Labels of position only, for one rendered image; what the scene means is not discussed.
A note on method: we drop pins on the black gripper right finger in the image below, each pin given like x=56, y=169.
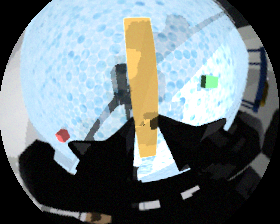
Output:
x=184, y=139

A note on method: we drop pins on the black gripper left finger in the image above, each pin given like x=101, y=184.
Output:
x=118, y=149

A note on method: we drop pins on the orange bar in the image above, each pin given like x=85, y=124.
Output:
x=142, y=72

